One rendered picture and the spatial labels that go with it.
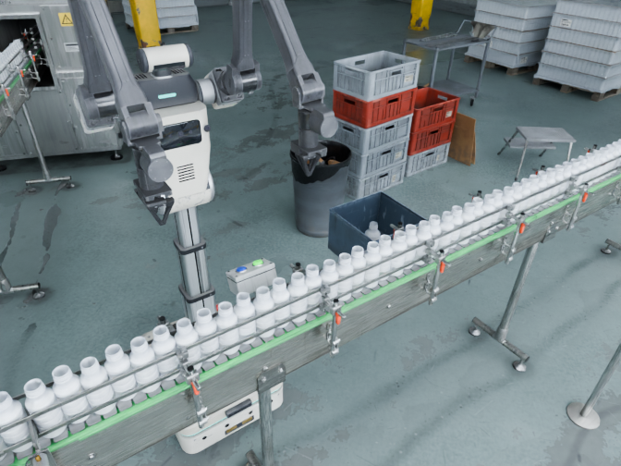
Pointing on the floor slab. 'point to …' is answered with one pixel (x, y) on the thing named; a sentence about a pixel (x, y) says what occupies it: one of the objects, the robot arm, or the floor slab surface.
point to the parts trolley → (451, 59)
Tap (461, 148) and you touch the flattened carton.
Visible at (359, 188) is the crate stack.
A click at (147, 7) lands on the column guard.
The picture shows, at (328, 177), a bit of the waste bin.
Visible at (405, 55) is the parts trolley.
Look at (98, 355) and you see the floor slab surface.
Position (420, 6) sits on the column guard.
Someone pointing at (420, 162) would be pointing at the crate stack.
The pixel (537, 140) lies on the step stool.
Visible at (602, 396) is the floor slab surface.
